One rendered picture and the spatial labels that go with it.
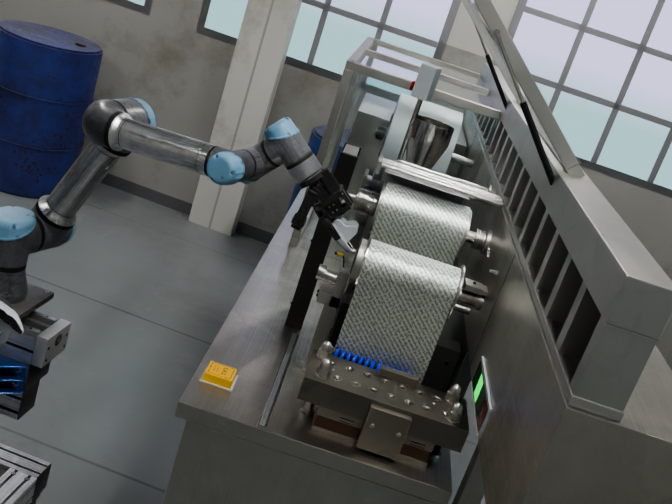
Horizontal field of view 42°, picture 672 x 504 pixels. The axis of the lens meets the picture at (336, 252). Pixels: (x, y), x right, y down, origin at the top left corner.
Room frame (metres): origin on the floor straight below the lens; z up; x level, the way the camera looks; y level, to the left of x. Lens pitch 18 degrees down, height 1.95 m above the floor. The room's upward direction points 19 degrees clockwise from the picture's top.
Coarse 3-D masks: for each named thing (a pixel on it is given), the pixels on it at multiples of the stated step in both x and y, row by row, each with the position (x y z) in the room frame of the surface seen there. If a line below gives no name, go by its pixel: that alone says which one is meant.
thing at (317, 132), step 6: (318, 126) 5.09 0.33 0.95; (324, 126) 5.15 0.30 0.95; (312, 132) 4.95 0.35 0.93; (318, 132) 4.93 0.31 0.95; (312, 138) 4.92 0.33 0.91; (318, 138) 4.85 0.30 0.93; (312, 144) 4.89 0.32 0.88; (318, 144) 4.84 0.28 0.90; (312, 150) 4.87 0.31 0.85; (294, 192) 4.94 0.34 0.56; (294, 198) 4.90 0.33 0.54; (288, 210) 4.95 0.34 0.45
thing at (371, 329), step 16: (352, 304) 2.01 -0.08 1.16; (368, 304) 2.01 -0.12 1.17; (384, 304) 2.01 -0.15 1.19; (352, 320) 2.01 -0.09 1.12; (368, 320) 2.01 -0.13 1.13; (384, 320) 2.01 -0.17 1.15; (400, 320) 2.01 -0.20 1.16; (416, 320) 2.01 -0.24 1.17; (432, 320) 2.01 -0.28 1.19; (352, 336) 2.01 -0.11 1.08; (368, 336) 2.01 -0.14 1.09; (384, 336) 2.01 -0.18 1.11; (400, 336) 2.01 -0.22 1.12; (416, 336) 2.01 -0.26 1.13; (432, 336) 2.01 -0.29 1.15; (352, 352) 2.01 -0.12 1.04; (368, 352) 2.01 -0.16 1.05; (384, 352) 2.01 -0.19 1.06; (400, 352) 2.01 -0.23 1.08; (416, 352) 2.02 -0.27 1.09; (432, 352) 2.02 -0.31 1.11; (400, 368) 2.01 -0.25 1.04; (416, 368) 2.02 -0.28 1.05
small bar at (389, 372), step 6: (384, 366) 1.97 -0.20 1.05; (384, 372) 1.95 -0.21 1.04; (390, 372) 1.95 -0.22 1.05; (396, 372) 1.96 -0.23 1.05; (402, 372) 1.97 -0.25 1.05; (396, 378) 1.95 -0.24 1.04; (402, 378) 1.95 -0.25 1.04; (408, 378) 1.95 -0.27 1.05; (414, 378) 1.96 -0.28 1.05; (414, 384) 1.95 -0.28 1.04
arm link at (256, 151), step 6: (258, 144) 2.07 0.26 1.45; (252, 150) 2.04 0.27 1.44; (258, 150) 2.06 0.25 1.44; (264, 150) 2.05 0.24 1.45; (258, 156) 2.04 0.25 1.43; (264, 156) 2.05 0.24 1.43; (258, 162) 2.03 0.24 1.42; (264, 162) 2.05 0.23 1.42; (270, 162) 2.05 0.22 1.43; (258, 168) 2.02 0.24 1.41; (264, 168) 2.06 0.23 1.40; (270, 168) 2.06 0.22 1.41; (258, 174) 2.04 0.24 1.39; (264, 174) 2.08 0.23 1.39; (246, 180) 2.07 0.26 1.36; (252, 180) 2.08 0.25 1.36
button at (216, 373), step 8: (208, 368) 1.90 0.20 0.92; (216, 368) 1.92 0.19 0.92; (224, 368) 1.93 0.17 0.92; (232, 368) 1.94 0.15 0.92; (208, 376) 1.88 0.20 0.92; (216, 376) 1.88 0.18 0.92; (224, 376) 1.89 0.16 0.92; (232, 376) 1.91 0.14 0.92; (216, 384) 1.88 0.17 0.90; (224, 384) 1.88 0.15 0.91
